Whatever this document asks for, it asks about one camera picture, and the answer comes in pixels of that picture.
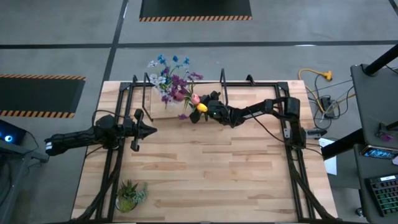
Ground black aluminium rig frame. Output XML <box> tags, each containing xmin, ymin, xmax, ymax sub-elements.
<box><xmin>70</xmin><ymin>74</ymin><xmax>340</xmax><ymax>224</ymax></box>

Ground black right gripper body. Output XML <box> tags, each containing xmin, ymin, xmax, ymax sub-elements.
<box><xmin>189</xmin><ymin>90</ymin><xmax>231</xmax><ymax>125</ymax></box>

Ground yellow extension cable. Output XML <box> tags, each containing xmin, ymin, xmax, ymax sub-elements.
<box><xmin>297</xmin><ymin>68</ymin><xmax>357</xmax><ymax>114</ymax></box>

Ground dark grey desk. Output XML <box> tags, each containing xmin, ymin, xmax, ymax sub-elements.
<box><xmin>349</xmin><ymin>63</ymin><xmax>398</xmax><ymax>150</ymax></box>
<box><xmin>353</xmin><ymin>144</ymin><xmax>398</xmax><ymax>224</ymax></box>

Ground backlit black keyboard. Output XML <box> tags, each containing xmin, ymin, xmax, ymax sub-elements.
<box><xmin>365</xmin><ymin>174</ymin><xmax>398</xmax><ymax>218</ymax></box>

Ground black desk beam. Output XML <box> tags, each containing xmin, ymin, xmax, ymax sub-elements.
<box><xmin>320</xmin><ymin>121</ymin><xmax>398</xmax><ymax>160</ymax></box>

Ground black power strip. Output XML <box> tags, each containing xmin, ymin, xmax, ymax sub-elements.
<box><xmin>320</xmin><ymin>95</ymin><xmax>336</xmax><ymax>118</ymax></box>

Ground grey metal stand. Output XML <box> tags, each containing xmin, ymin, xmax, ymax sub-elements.
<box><xmin>0</xmin><ymin>141</ymin><xmax>50</xmax><ymax>224</ymax></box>

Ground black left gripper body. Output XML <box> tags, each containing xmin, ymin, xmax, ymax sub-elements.
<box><xmin>123</xmin><ymin>108</ymin><xmax>144</xmax><ymax>152</ymax></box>

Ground white paper sheet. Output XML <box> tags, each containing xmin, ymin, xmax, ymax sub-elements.
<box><xmin>320</xmin><ymin>138</ymin><xmax>338</xmax><ymax>176</ymax></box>

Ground potted green succulent plant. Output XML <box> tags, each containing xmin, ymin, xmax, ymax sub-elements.
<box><xmin>115</xmin><ymin>179</ymin><xmax>149</xmax><ymax>214</ymax></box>

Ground black round pole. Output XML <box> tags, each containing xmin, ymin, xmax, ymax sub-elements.
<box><xmin>363</xmin><ymin>43</ymin><xmax>398</xmax><ymax>77</ymax></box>

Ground wooden shelf black metal legs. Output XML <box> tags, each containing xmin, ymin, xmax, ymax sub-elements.
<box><xmin>141</xmin><ymin>68</ymin><xmax>229</xmax><ymax>122</ymax></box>

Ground black hazard-striped floor mat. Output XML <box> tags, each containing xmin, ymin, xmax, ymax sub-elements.
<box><xmin>0</xmin><ymin>73</ymin><xmax>87</xmax><ymax>119</ymax></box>
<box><xmin>139</xmin><ymin>0</ymin><xmax>253</xmax><ymax>22</ymax></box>

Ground smartphone with lit screen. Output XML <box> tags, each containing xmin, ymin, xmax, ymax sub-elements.
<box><xmin>360</xmin><ymin>144</ymin><xmax>398</xmax><ymax>160</ymax></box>

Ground white artificial flower bunch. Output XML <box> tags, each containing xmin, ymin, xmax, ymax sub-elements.
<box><xmin>147</xmin><ymin>59</ymin><xmax>170</xmax><ymax>97</ymax></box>

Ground blue artificial flower bunch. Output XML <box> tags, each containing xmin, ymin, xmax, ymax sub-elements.
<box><xmin>157</xmin><ymin>54</ymin><xmax>191</xmax><ymax>86</ymax></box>

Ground yellow orange artificial tulip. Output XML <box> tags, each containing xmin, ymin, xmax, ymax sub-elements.
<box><xmin>197</xmin><ymin>103</ymin><xmax>209</xmax><ymax>123</ymax></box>

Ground computer tower blue light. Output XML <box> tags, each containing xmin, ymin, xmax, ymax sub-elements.
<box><xmin>0</xmin><ymin>119</ymin><xmax>27</xmax><ymax>146</ymax></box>

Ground purple artificial flower bunch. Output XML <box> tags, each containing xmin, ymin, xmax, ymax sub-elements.
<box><xmin>160</xmin><ymin>67</ymin><xmax>205</xmax><ymax>121</ymax></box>

